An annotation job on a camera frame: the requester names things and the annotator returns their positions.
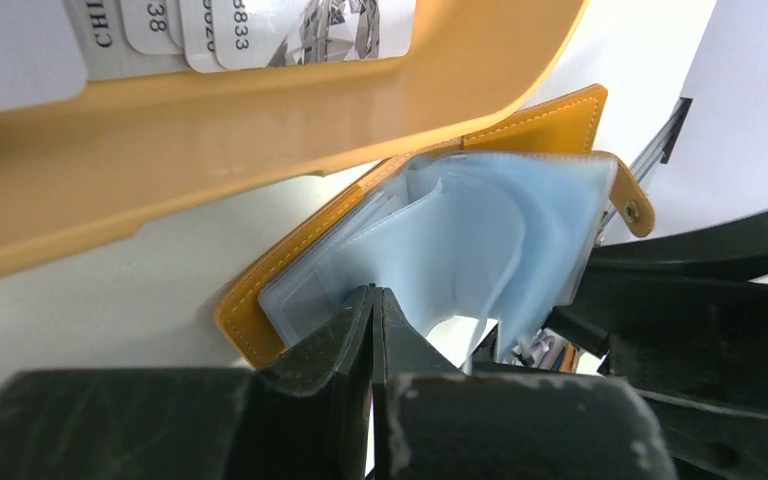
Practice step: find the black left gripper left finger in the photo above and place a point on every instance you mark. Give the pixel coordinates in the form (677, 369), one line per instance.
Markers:
(305, 416)

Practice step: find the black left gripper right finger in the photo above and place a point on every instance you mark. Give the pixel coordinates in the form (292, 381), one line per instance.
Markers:
(433, 421)

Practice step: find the orange leather card holder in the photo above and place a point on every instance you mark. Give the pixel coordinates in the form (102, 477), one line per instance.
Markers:
(495, 225)

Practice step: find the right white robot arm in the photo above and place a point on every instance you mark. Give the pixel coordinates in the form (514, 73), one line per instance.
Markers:
(684, 319)

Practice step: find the tan oval tray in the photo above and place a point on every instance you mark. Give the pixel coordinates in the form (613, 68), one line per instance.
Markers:
(91, 170)

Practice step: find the aluminium side rail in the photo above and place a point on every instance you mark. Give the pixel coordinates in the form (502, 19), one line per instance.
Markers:
(634, 209)

